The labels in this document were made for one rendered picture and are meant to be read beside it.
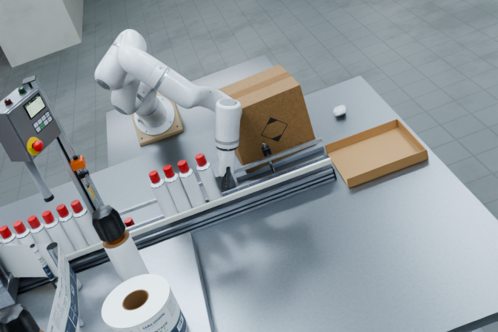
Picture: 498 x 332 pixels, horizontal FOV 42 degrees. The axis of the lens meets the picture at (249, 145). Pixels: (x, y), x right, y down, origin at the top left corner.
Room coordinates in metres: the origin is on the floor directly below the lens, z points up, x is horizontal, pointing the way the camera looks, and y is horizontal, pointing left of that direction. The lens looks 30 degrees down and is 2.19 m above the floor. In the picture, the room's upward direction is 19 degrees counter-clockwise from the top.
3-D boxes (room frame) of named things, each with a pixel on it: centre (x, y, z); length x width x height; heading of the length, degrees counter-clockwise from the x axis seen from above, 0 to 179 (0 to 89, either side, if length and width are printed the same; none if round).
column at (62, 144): (2.11, 0.62, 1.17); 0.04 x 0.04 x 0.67; 2
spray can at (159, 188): (1.98, 0.35, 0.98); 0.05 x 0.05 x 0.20
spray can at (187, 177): (1.98, 0.24, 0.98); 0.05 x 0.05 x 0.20
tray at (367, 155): (2.00, -0.43, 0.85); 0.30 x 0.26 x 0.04; 92
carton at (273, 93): (2.28, -0.09, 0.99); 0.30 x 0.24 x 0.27; 97
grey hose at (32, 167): (2.06, 0.74, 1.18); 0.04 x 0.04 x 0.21
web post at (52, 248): (1.77, 0.70, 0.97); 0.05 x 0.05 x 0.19
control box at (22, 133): (2.05, 0.68, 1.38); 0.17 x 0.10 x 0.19; 147
